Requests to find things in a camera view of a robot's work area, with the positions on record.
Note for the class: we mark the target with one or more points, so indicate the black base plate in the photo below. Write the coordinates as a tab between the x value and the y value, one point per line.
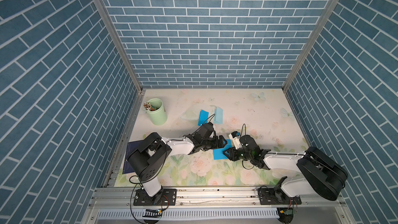
165	197
275	196

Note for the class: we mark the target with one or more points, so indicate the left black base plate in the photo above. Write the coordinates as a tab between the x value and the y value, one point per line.
165	197

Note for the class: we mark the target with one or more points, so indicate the light blue square paper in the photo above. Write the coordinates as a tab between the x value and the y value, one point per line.
218	118

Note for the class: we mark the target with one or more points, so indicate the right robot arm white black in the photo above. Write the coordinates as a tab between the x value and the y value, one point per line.
317	173

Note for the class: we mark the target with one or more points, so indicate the green pencil cup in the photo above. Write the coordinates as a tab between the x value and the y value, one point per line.
158	117

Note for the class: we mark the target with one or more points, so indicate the blue paper sheet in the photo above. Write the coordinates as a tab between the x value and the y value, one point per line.
203	117
218	153

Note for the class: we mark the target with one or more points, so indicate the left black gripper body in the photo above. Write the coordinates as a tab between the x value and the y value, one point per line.
211	143

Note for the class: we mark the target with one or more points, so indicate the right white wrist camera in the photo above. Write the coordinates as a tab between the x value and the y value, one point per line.
235	139

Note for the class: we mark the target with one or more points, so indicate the aluminium mounting rail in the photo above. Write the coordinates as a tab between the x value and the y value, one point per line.
217	196

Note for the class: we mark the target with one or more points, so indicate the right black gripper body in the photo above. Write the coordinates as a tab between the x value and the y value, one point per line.
246	156

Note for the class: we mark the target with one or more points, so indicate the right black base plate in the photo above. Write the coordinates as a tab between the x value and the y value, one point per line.
275	196

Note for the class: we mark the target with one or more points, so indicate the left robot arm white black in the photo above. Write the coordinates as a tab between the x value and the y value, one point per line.
149	157

